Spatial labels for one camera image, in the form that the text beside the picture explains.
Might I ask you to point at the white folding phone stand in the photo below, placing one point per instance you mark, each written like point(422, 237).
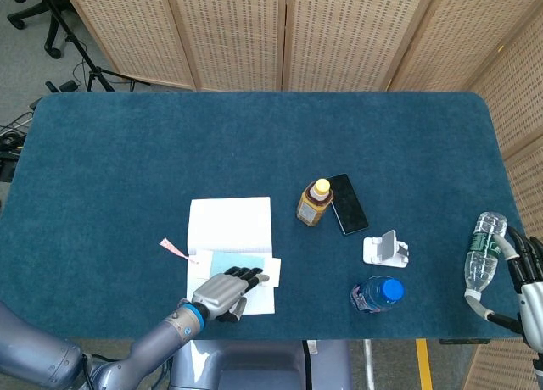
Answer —
point(379, 252)

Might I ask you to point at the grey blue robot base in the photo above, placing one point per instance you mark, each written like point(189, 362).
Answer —
point(263, 364)

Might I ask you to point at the black power adapter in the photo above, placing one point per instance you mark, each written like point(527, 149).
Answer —
point(67, 85)

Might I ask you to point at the clear green label water bottle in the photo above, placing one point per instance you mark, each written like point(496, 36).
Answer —
point(479, 267)

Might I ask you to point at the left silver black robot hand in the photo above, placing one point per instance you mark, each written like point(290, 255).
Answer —
point(220, 294)

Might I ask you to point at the open white lined notebook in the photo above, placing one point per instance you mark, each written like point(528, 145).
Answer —
point(229, 224)

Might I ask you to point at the blue cream bookmark with tassel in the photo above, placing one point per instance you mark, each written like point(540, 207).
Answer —
point(220, 263)

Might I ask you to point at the dark blue table cloth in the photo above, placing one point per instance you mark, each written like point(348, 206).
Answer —
point(212, 144)

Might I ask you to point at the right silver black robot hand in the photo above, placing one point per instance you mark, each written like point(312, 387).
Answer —
point(532, 305)

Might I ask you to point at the black office chair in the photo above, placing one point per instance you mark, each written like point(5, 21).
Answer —
point(53, 29)

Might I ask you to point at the black tripod stand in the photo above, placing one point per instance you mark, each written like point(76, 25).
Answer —
point(96, 74)

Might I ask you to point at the blue capped water bottle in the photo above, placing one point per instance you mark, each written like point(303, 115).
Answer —
point(377, 294)

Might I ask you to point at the black smartphone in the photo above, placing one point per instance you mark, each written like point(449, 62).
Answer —
point(350, 207)

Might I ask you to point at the black floor device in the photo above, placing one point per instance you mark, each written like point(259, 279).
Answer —
point(6, 167)

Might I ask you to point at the yellow capped tea bottle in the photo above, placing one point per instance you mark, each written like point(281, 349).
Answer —
point(311, 205)

